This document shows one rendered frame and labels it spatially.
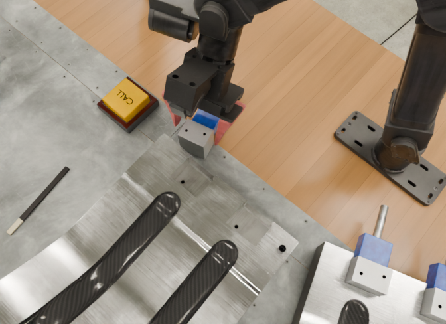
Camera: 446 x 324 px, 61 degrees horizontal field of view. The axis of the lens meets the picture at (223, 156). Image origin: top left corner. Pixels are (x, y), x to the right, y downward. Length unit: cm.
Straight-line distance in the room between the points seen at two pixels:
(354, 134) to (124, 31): 50
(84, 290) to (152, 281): 9
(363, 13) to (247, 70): 135
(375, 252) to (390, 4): 168
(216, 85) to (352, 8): 157
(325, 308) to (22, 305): 39
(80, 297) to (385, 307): 41
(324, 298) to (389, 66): 48
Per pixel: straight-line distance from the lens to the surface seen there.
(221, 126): 59
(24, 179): 74
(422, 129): 59
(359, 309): 61
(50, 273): 57
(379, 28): 204
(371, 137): 74
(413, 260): 71
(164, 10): 55
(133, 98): 71
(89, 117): 75
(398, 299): 62
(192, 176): 60
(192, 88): 49
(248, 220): 58
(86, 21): 89
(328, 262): 60
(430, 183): 74
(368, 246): 60
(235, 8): 47
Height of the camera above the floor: 143
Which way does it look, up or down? 68 degrees down
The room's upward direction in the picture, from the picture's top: 1 degrees clockwise
